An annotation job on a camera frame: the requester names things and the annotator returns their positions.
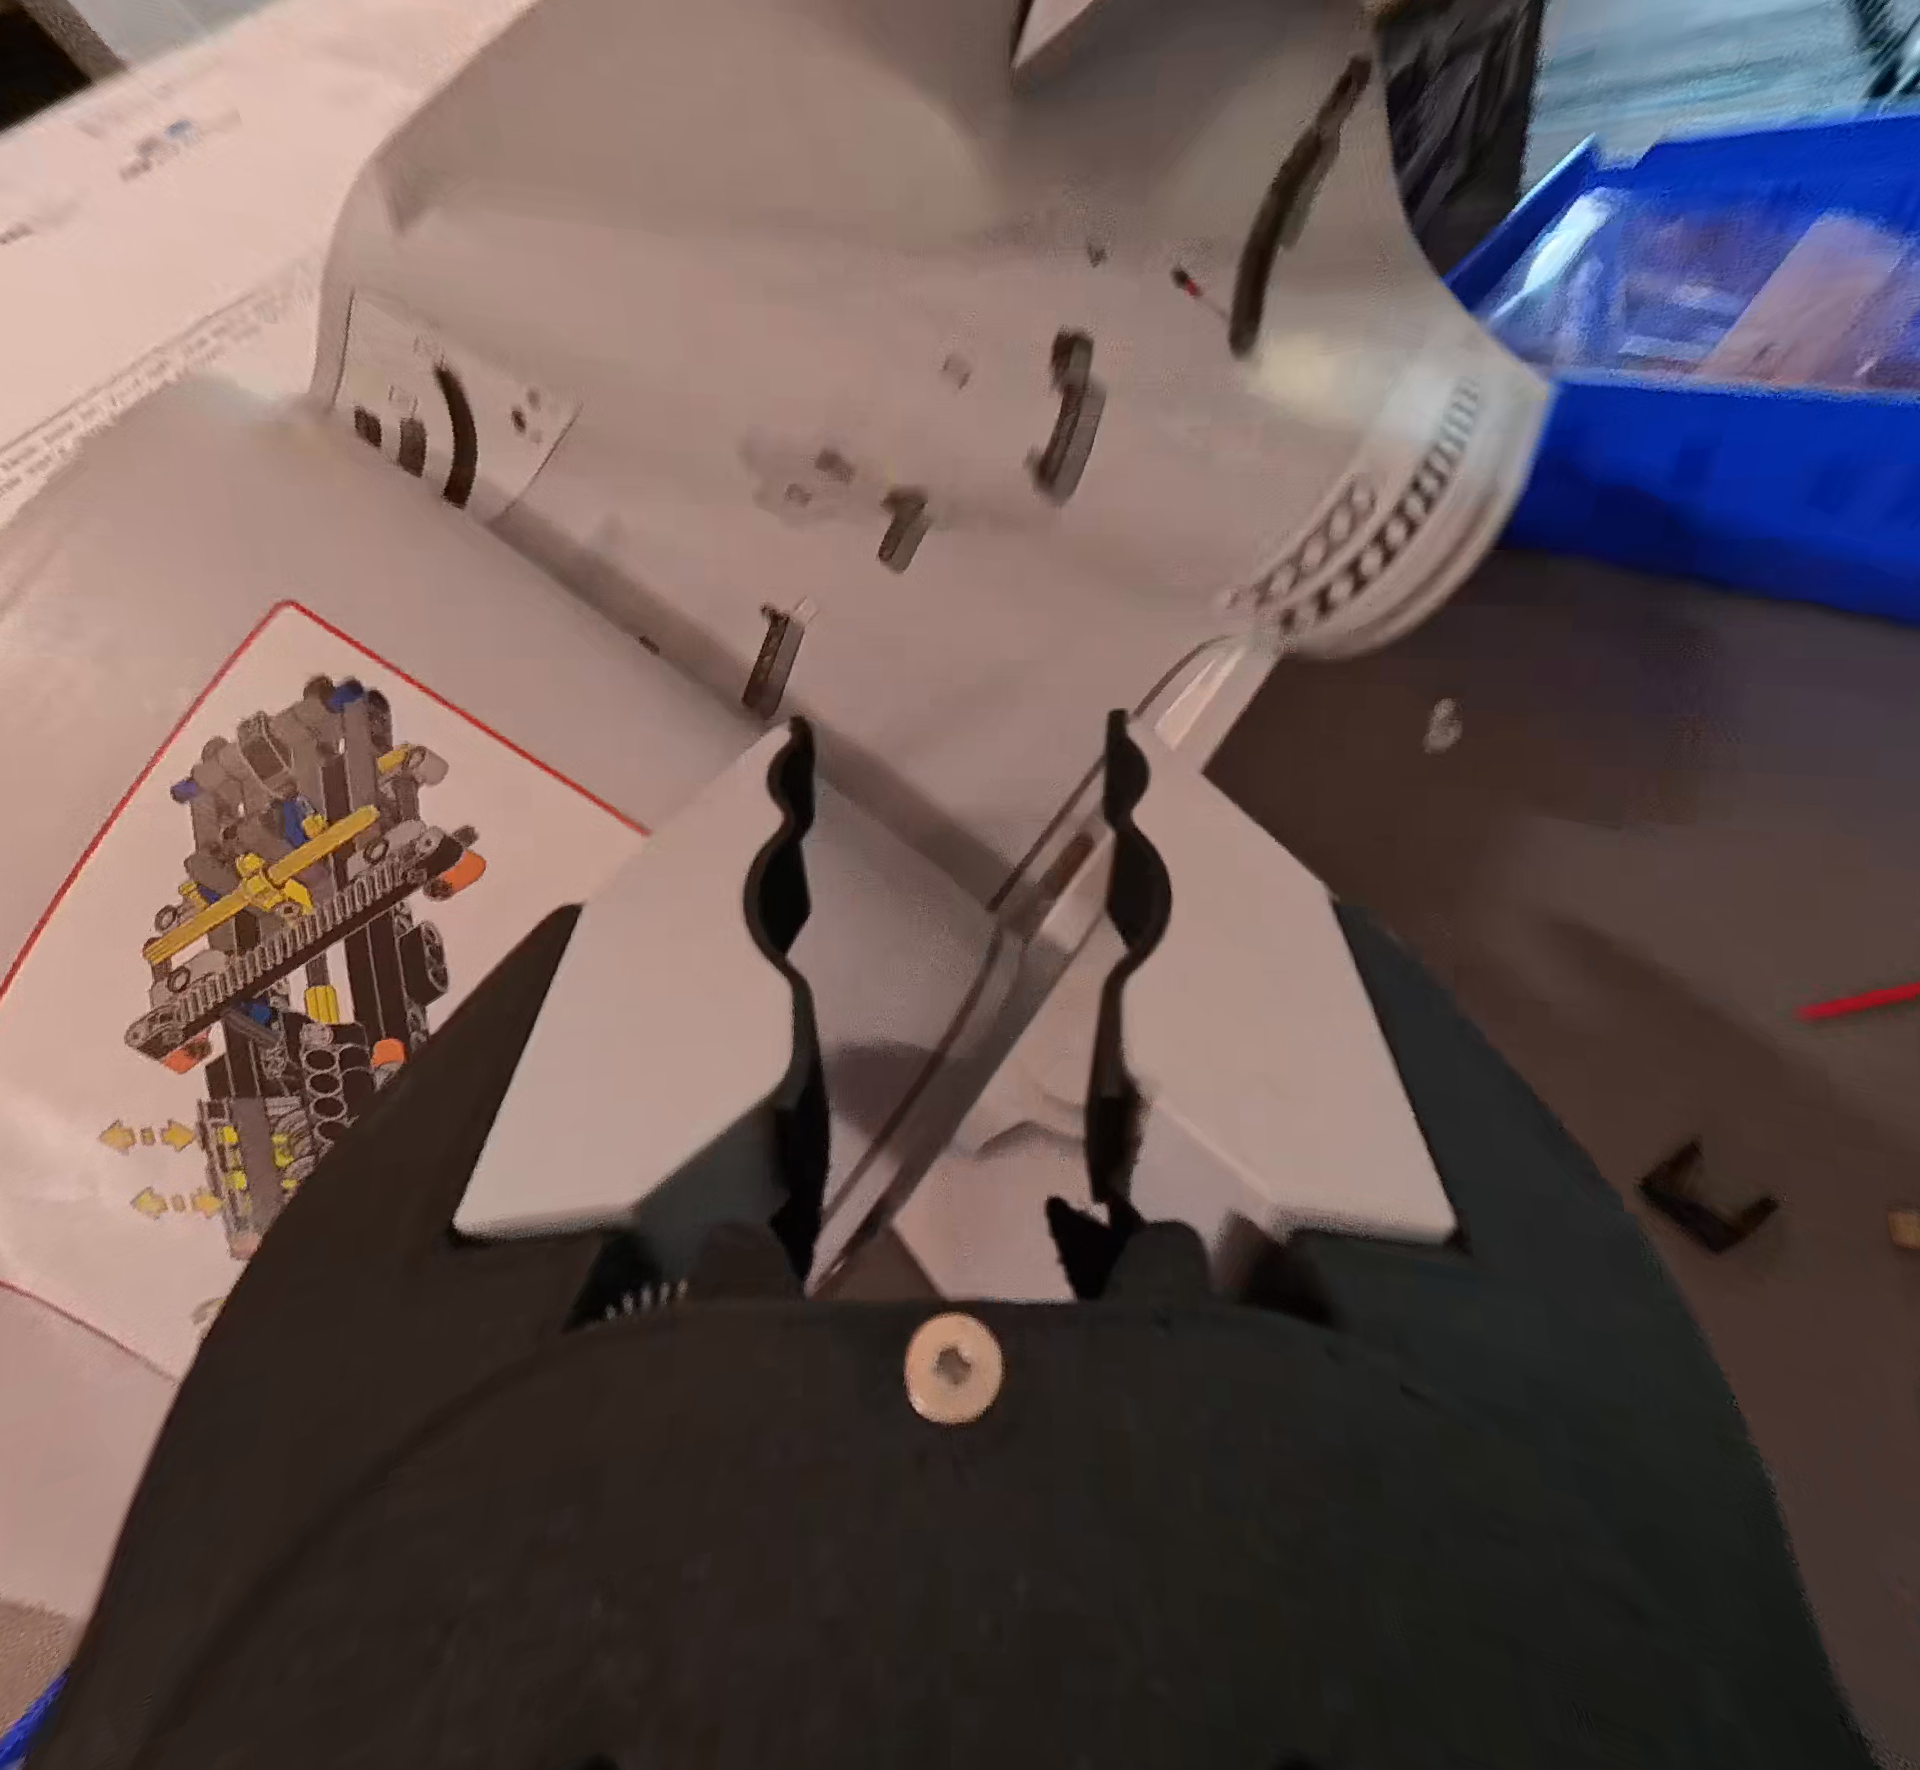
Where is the blue plastic bin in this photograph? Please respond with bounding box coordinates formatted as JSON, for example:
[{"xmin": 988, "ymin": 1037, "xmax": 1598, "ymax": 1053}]
[{"xmin": 1443, "ymin": 108, "xmax": 1920, "ymax": 626}]

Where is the black lego bracket piece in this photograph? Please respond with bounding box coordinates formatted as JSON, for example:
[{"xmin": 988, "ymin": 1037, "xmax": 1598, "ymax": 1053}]
[{"xmin": 1636, "ymin": 1140, "xmax": 1780, "ymax": 1256}]

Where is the white printed paper sheet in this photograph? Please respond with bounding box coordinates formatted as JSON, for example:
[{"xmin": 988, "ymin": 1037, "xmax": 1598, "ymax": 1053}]
[{"xmin": 0, "ymin": 0, "xmax": 568, "ymax": 522}]

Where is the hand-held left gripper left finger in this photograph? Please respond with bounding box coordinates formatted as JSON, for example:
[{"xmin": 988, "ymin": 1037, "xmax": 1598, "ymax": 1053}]
[{"xmin": 450, "ymin": 718, "xmax": 833, "ymax": 1277}]

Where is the lego instruction booklet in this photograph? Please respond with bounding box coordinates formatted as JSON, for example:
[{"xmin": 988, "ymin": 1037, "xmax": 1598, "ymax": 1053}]
[{"xmin": 0, "ymin": 0, "xmax": 1557, "ymax": 1652}]

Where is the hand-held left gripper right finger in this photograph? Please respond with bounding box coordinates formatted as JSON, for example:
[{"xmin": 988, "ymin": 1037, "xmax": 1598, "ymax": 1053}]
[{"xmin": 1045, "ymin": 709, "xmax": 1459, "ymax": 1294}]

